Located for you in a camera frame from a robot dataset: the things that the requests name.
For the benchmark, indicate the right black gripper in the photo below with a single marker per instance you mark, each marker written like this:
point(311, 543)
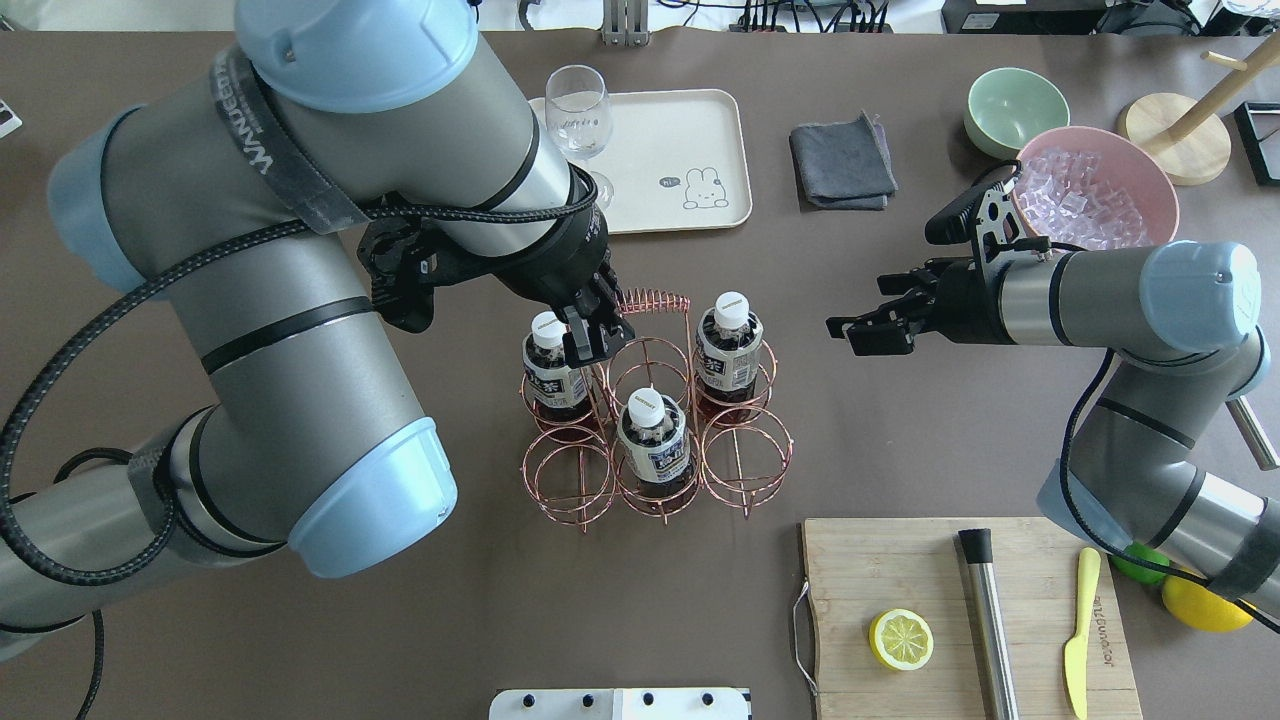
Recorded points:
point(964, 290)

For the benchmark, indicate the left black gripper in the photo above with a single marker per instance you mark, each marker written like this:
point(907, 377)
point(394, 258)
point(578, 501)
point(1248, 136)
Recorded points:
point(563, 262)

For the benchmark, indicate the copper wire bottle basket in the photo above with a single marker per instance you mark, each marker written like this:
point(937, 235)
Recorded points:
point(576, 471)

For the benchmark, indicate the tea bottle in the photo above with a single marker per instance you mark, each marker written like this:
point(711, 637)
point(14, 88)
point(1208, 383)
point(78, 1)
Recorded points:
point(655, 434)
point(728, 343)
point(559, 392)

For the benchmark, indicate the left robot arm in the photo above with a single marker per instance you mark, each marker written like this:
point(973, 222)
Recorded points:
point(339, 161)

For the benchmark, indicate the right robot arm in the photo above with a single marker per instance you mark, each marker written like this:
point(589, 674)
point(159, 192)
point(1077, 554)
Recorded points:
point(1179, 326)

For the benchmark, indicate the grey folded cloth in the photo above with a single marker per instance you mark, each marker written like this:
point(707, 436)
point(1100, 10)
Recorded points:
point(844, 165)

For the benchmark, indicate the cream rabbit tray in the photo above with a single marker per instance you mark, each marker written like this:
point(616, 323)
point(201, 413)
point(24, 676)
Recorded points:
point(677, 162)

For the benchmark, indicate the clear wine glass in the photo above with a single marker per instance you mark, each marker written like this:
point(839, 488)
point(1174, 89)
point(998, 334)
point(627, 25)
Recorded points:
point(578, 112)

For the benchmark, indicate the pink bowl of ice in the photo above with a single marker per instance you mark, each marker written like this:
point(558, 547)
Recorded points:
point(1094, 190)

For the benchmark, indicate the green empty bowl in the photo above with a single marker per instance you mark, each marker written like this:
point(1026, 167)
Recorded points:
point(1007, 107)

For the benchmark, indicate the steel muddler black tip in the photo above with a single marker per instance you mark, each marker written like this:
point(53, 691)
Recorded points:
point(977, 549)

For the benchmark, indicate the bamboo cutting board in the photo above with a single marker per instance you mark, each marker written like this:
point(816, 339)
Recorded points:
point(858, 568)

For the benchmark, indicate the half lemon slice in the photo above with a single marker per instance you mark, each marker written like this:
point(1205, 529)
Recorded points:
point(901, 640)

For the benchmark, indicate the wooden mug tree stand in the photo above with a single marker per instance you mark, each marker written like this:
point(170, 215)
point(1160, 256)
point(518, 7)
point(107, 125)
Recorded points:
point(1186, 137)

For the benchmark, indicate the green lime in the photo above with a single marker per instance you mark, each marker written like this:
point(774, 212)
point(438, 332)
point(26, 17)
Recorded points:
point(1135, 563)

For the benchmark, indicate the steel ice scoop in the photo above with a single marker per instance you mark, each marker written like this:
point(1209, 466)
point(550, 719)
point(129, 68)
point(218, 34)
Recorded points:
point(1254, 435)

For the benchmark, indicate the yellow plastic knife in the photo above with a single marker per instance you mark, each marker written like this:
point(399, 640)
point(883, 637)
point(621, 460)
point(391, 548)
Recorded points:
point(1076, 647)

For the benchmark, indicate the black glass holder tray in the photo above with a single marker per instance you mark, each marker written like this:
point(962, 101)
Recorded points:
point(1258, 126)

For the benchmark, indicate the lower yellow lemon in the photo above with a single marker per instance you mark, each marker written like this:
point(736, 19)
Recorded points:
point(1195, 606)

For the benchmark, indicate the aluminium frame post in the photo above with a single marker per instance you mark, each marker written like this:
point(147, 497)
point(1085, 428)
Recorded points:
point(625, 23)

